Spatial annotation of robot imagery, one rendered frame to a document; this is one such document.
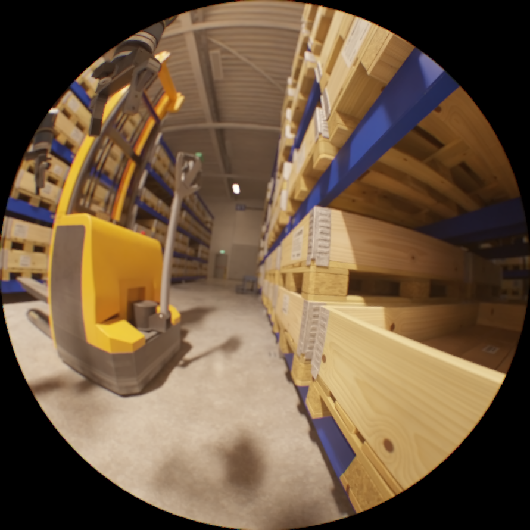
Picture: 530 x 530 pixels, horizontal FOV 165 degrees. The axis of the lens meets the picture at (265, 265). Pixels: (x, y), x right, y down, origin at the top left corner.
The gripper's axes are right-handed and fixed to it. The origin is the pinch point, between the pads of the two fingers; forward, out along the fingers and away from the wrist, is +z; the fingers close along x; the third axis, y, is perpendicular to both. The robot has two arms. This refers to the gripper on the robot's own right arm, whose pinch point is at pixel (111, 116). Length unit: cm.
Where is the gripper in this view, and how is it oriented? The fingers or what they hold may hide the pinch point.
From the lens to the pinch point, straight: 43.0
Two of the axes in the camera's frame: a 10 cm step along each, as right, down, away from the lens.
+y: -2.0, 3.5, -9.2
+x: 9.8, 1.3, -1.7
